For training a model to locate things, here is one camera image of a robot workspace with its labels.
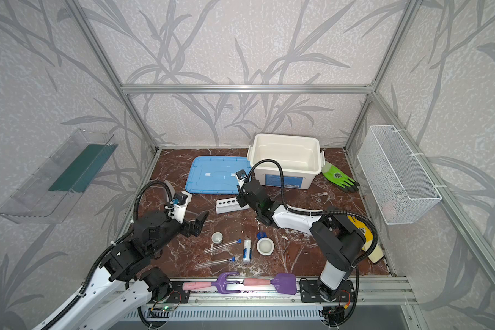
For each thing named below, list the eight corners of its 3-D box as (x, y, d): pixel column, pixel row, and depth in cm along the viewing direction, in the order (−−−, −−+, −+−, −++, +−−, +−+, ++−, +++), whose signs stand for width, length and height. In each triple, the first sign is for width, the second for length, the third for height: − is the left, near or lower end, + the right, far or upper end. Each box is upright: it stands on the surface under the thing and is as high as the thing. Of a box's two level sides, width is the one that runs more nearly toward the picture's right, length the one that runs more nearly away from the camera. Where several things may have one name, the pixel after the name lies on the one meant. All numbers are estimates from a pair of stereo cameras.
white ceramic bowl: (256, 255, 83) (256, 253, 81) (256, 240, 87) (256, 237, 85) (273, 255, 83) (274, 253, 81) (273, 240, 87) (273, 237, 85)
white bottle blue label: (243, 261, 83) (242, 259, 81) (244, 237, 89) (244, 234, 87) (251, 261, 83) (250, 259, 81) (251, 237, 89) (251, 234, 87)
